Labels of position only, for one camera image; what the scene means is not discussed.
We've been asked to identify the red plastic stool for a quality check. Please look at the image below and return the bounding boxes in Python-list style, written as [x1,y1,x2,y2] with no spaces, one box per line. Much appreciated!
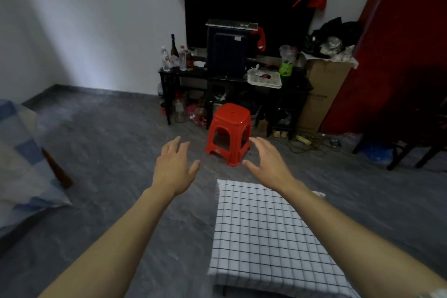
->
[205,102,253,168]

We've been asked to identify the black bag pile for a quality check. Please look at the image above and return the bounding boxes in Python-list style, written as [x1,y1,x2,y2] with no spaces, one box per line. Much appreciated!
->
[303,17,362,59]

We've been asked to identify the person's white sleeve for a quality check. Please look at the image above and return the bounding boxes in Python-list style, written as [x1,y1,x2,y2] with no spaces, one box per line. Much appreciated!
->
[417,287,447,298]

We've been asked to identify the black keyboard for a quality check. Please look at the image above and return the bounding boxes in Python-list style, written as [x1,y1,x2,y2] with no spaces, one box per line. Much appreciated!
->
[205,19,259,31]

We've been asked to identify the person's left hand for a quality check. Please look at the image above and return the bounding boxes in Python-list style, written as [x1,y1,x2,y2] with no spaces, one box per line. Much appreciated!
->
[152,136,202,199]

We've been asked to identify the black low cabinet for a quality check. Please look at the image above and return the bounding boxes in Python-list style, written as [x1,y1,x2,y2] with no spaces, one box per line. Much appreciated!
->
[206,63,313,140]

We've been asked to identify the person's right hand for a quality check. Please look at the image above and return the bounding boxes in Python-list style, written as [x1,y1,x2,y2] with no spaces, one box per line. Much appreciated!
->
[242,136,308,194]

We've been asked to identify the white patterned tray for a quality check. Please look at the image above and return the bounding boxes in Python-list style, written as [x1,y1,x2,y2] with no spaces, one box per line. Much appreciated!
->
[247,68,283,89]

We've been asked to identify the person's left forearm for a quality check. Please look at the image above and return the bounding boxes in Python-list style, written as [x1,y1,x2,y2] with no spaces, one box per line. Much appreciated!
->
[38,186,175,298]

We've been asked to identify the tall cardboard box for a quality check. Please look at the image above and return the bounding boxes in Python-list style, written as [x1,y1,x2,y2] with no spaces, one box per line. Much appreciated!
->
[297,59,353,134]

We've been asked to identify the person's right forearm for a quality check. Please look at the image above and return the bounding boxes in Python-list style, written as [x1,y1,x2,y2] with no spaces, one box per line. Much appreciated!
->
[279,181,447,298]

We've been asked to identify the large red upright panel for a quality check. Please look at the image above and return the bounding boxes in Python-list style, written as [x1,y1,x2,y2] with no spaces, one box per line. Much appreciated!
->
[319,0,447,136]

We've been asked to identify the white paper sheet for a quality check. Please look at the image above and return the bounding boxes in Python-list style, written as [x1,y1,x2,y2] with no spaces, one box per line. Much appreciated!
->
[302,51,359,70]

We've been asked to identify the tangled dark cables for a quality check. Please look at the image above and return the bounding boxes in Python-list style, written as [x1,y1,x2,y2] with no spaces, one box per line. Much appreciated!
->
[288,133,343,155]

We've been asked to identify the large clear plastic jug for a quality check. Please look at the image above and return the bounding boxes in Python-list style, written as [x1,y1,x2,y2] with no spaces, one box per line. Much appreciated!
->
[174,98,186,124]

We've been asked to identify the black television screen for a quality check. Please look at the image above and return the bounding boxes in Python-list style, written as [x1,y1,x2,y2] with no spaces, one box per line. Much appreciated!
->
[184,0,317,59]

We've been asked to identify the small red cloth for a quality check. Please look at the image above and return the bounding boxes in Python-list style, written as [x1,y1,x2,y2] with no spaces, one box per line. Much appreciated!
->
[251,27,267,52]

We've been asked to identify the green cup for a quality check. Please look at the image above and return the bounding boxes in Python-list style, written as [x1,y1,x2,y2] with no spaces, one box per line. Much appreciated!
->
[278,60,294,77]

